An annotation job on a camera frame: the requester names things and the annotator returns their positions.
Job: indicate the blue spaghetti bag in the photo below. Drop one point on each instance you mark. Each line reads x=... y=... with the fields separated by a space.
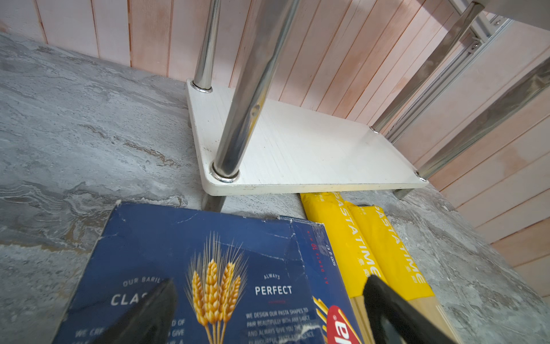
x=333 y=309

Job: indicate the white two-tier shelf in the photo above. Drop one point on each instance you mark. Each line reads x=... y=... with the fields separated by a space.
x=247 y=144

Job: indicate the blue Barilla pasta box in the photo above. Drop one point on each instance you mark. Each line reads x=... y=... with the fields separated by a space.
x=199 y=277

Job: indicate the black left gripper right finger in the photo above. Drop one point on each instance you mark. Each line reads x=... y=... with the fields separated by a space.
x=392 y=319

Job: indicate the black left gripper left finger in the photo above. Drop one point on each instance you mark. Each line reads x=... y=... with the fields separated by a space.
x=142 y=318

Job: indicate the yellow pasta package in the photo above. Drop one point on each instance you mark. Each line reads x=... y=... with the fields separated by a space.
x=399 y=268
x=355 y=258

